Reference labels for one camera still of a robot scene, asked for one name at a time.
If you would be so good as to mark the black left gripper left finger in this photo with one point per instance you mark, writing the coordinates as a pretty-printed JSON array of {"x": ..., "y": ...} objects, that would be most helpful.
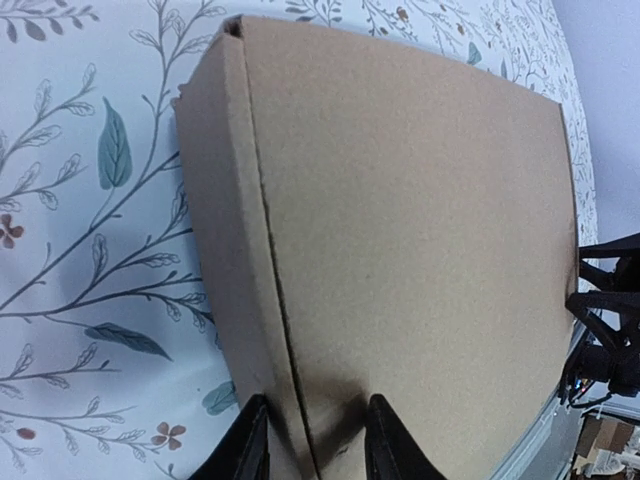
[{"x": 243, "y": 452}]

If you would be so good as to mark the floral patterned table mat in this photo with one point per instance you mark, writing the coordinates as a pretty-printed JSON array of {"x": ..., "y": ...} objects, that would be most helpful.
[{"x": 111, "y": 366}]

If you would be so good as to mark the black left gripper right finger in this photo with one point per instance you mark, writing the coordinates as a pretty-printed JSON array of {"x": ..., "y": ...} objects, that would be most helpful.
[{"x": 391, "y": 453}]

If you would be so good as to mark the aluminium front table rail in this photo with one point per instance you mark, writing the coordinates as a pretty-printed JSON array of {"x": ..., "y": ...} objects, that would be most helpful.
[{"x": 545, "y": 450}]

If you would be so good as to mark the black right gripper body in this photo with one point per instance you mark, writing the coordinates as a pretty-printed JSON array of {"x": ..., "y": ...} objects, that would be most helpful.
[{"x": 589, "y": 363}]

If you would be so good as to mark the stacked cardboard boxes background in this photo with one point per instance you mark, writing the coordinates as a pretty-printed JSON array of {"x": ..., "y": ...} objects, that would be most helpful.
[{"x": 607, "y": 448}]

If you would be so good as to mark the brown cardboard box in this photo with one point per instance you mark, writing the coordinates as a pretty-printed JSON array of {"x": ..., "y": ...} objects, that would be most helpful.
[{"x": 374, "y": 218}]

